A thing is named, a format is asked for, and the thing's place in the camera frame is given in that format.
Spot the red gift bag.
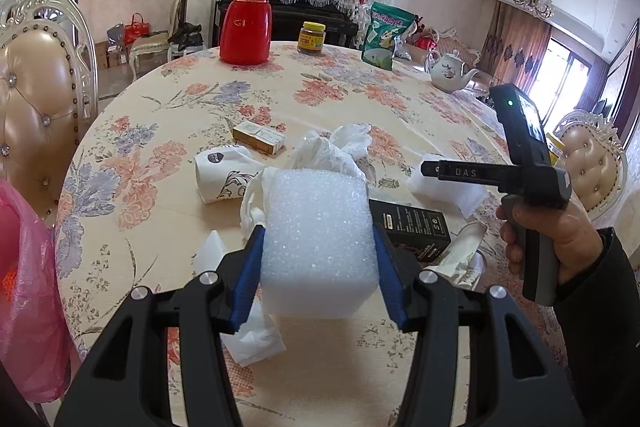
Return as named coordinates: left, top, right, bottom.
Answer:
left=124, top=13, right=151, bottom=45

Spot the red thermos jug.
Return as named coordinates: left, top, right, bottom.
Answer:
left=219, top=0, right=273, bottom=66

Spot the yellow lid glass jar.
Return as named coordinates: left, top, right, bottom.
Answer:
left=297, top=21, right=327, bottom=56

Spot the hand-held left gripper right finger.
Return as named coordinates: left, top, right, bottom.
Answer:
left=372, top=227, right=586, bottom=427

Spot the pink plastic bag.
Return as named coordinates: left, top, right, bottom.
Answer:
left=0, top=179, right=81, bottom=403

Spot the small white tissue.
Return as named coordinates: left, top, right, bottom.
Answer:
left=222, top=302, right=287, bottom=367

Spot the brown curtain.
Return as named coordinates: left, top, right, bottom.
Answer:
left=480, top=0, right=551, bottom=108

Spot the black piano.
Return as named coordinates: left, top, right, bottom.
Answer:
left=212, top=0, right=361, bottom=50

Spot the cigarette box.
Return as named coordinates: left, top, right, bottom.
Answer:
left=232, top=123, right=287, bottom=156

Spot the green snack bag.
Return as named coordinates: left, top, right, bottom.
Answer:
left=361, top=2, right=420, bottom=72

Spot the floral tablecloth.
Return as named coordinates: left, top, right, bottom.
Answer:
left=55, top=42, right=571, bottom=427

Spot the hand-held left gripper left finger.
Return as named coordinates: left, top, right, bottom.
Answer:
left=54, top=224, right=266, bottom=427

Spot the person's right forearm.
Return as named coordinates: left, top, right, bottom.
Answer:
left=552, top=227, right=640, bottom=427

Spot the white upholstered bench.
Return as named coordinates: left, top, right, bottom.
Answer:
left=129, top=32, right=171, bottom=80

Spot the white foam sheet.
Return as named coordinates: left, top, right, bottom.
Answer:
left=406, top=153, right=488, bottom=218

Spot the person's right hand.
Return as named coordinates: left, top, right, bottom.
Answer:
left=497, top=199, right=608, bottom=285

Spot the paper wrapper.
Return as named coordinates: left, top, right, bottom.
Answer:
left=435, top=221, right=488, bottom=292

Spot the white foam block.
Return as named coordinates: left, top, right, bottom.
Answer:
left=260, top=169, right=377, bottom=319

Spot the small white foam piece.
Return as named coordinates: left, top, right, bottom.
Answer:
left=194, top=229, right=251, bottom=278

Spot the black bag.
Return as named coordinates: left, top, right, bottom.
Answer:
left=167, top=23, right=203, bottom=52

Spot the white tissue paper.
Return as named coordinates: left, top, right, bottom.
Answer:
left=240, top=123, right=373, bottom=243

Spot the white paper cup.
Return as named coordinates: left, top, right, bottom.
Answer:
left=194, top=144, right=268, bottom=205

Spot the tufted beige dining chair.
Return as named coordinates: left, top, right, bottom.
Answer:
left=550, top=109, right=628, bottom=212
left=0, top=0, right=98, bottom=228

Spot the black cardboard box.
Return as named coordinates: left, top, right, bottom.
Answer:
left=369, top=199, right=452, bottom=264

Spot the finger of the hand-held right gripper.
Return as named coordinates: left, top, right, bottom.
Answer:
left=421, top=160, right=501, bottom=184

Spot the white porcelain teapot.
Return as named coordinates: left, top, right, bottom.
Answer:
left=425, top=50, right=481, bottom=94

